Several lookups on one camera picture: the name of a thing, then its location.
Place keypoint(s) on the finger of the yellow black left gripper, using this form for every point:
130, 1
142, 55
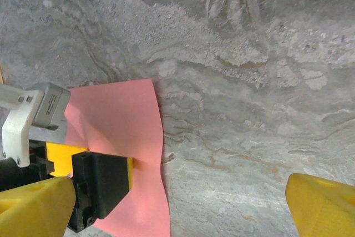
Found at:
102, 181
62, 159

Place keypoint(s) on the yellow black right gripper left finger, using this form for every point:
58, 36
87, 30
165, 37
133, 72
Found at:
33, 209

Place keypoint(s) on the pink paper sheet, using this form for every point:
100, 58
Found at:
124, 115

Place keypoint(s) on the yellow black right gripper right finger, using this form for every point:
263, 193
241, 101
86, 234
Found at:
324, 209

